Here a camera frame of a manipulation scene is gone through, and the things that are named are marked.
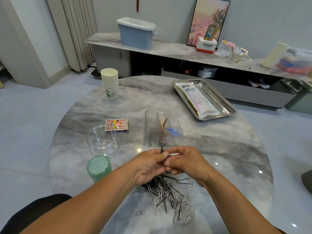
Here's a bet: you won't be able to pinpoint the person's right hand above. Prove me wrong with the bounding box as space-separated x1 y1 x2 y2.
165 146 216 186

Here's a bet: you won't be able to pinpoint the person's left hand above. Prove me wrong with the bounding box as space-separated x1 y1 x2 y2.
124 149 170 187

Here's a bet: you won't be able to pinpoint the pile of floss picks and clips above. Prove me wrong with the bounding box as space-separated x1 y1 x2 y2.
134 117 196 226

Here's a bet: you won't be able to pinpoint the clear ribbed organizer box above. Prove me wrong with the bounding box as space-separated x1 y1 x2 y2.
144 110 184 147

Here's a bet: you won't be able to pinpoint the translucent green plastic cup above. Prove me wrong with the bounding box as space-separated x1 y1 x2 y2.
87 156 113 183

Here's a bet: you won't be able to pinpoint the colourful matchbox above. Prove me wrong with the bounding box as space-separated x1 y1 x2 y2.
105 118 129 133

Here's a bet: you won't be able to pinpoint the clear round plastic bowl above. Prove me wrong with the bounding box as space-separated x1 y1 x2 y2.
86 125 119 158

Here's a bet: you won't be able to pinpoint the clear printed plastic bag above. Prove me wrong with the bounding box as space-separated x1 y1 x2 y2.
179 82 221 118

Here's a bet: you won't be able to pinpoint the metal tray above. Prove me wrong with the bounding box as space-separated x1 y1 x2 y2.
171 79 238 121

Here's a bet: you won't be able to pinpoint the group of white paper cups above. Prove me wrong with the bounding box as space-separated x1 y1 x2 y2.
100 68 120 100

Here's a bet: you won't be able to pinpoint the person's left forearm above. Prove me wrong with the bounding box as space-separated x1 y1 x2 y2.
22 168 139 234

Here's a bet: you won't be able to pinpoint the person's right forearm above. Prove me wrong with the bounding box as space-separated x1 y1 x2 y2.
202 173 286 234

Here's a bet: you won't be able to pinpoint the white box in cabinet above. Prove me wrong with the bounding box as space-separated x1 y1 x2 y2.
198 66 218 79

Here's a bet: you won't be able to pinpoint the loose papers in cabinet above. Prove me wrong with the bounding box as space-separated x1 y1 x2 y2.
248 79 271 89

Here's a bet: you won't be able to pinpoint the grey cabinet with marble top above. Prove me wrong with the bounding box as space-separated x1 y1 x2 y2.
85 32 312 109

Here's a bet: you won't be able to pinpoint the white and red small box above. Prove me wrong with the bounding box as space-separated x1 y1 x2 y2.
196 37 218 54

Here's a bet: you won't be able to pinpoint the clear bag of snacks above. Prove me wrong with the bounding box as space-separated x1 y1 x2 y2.
215 40 233 58

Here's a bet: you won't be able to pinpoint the trash bin with black bag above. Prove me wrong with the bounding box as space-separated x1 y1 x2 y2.
301 169 312 194

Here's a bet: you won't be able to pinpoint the grey green storage bin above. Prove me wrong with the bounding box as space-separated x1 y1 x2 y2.
285 79 312 115

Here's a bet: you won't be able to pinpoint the blue storage box white lid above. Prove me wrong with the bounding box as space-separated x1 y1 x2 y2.
116 17 157 50

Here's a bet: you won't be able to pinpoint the small colourful box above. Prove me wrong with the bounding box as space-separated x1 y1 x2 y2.
205 24 219 41

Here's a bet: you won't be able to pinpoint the cream paper roll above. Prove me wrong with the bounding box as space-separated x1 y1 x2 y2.
261 42 289 69

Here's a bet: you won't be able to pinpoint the framed pink picture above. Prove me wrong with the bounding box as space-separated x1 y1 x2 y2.
187 0 231 47

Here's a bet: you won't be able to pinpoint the clear storage box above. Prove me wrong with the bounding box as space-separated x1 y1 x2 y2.
278 48 312 76

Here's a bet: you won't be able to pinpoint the beige curtain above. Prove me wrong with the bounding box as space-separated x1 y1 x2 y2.
45 0 97 72

